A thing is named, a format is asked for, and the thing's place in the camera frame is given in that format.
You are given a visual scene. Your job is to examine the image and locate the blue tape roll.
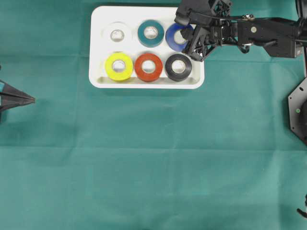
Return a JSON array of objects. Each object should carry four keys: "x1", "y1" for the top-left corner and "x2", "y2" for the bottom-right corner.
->
[{"x1": 165, "y1": 23, "x2": 193, "y2": 52}]

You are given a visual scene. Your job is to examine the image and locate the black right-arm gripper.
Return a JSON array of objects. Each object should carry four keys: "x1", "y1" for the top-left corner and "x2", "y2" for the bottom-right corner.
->
[{"x1": 180, "y1": 0, "x2": 238, "y2": 62}]

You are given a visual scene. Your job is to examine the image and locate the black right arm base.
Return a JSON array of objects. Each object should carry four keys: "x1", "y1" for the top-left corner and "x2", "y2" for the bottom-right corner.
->
[{"x1": 288, "y1": 78, "x2": 307, "y2": 145}]

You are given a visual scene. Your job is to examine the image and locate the yellow tape roll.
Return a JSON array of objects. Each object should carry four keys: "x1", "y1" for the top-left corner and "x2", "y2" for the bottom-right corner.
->
[{"x1": 105, "y1": 52, "x2": 133, "y2": 81}]

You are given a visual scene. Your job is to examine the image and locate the white tape roll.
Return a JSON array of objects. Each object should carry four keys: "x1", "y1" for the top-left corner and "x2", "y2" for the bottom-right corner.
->
[{"x1": 102, "y1": 22, "x2": 132, "y2": 46}]

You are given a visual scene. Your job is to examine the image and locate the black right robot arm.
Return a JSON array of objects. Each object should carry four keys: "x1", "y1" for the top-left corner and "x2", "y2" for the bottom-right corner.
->
[{"x1": 175, "y1": 0, "x2": 307, "y2": 62}]

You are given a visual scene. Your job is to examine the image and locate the white plastic case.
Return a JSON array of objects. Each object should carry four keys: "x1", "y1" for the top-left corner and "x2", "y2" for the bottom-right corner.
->
[{"x1": 89, "y1": 5, "x2": 205, "y2": 89}]

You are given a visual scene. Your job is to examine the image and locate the black tape roll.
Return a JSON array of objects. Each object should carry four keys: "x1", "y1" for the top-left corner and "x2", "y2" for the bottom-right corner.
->
[{"x1": 165, "y1": 54, "x2": 192, "y2": 82}]

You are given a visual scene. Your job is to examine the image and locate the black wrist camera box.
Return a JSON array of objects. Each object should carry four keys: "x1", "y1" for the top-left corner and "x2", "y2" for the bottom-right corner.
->
[{"x1": 175, "y1": 0, "x2": 216, "y2": 26}]

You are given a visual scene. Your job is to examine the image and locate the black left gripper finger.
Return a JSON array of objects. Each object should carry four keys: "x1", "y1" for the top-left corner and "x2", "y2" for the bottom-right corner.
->
[
  {"x1": 0, "y1": 80, "x2": 35, "y2": 101},
  {"x1": 0, "y1": 99, "x2": 35, "y2": 112}
]

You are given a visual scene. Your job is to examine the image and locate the teal tape roll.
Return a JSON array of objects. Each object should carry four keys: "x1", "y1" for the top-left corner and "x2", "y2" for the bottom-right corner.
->
[{"x1": 138, "y1": 20, "x2": 165, "y2": 48}]

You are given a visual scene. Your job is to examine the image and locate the red tape roll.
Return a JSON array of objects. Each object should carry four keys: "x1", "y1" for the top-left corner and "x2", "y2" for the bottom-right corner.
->
[{"x1": 134, "y1": 53, "x2": 163, "y2": 82}]

